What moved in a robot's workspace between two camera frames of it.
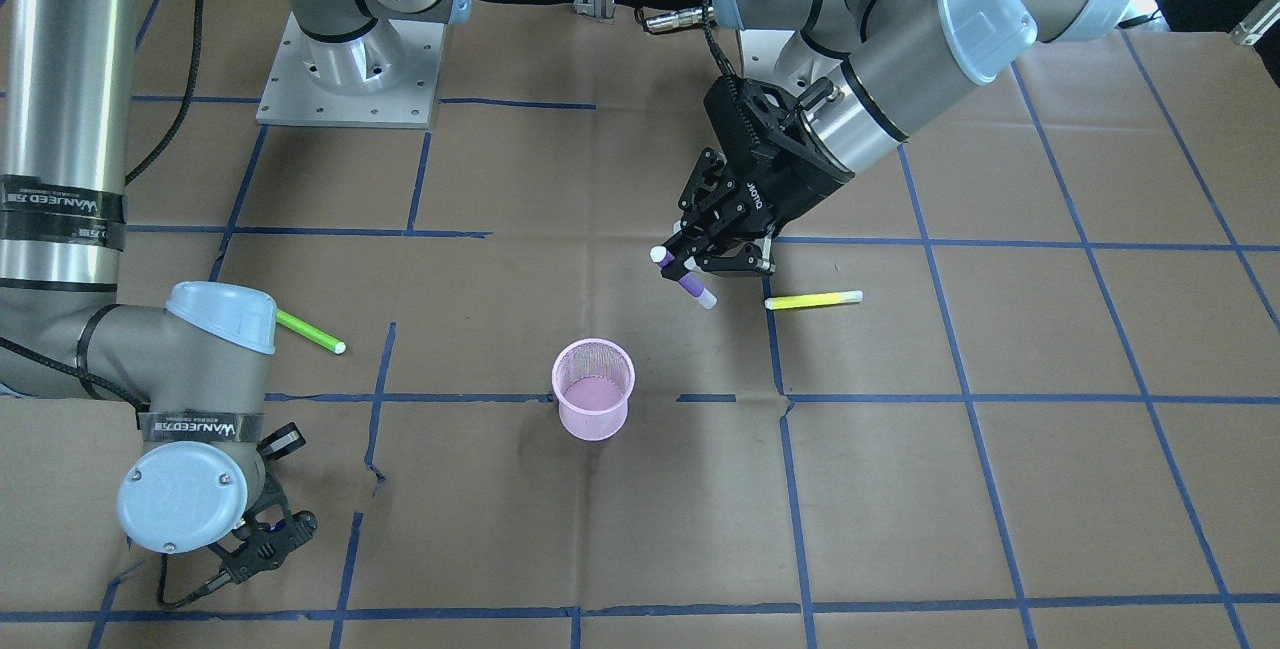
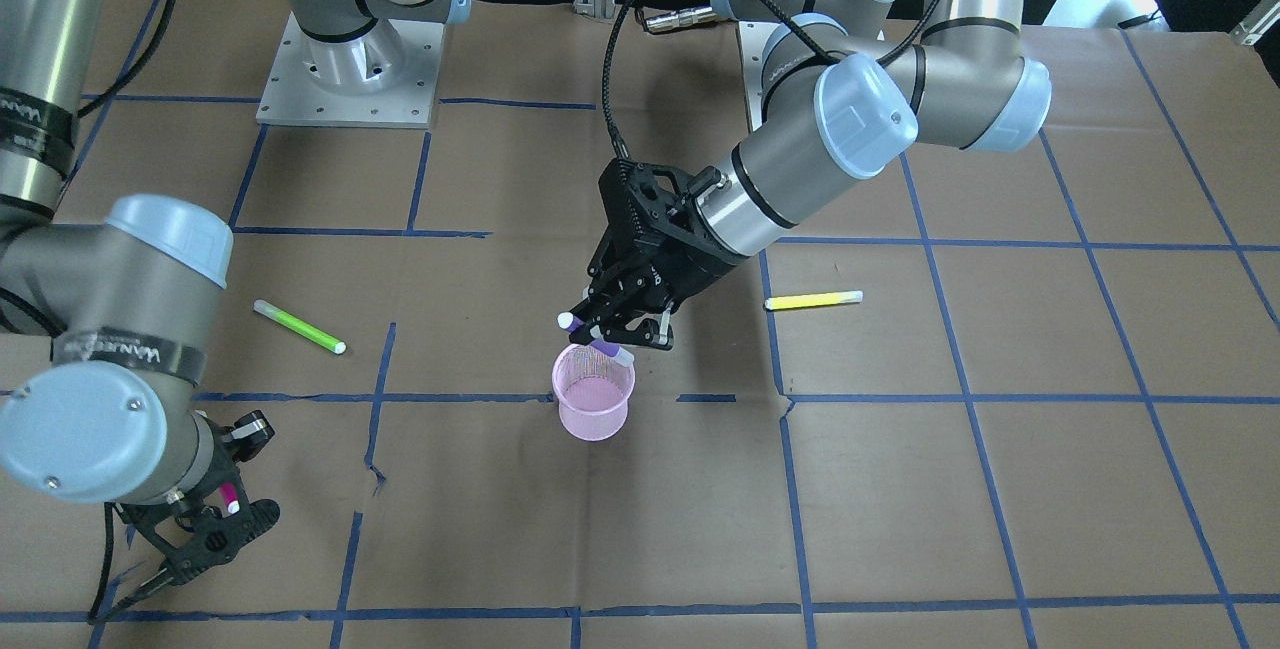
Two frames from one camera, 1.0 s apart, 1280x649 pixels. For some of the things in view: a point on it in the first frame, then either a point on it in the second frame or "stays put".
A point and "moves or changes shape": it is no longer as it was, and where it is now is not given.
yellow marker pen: (814, 300) stays put
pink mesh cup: (593, 379) stays put
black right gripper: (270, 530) -> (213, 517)
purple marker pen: (662, 257) moves or changes shape
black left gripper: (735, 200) -> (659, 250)
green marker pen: (334, 346) stays put
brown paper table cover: (1012, 381) stays put
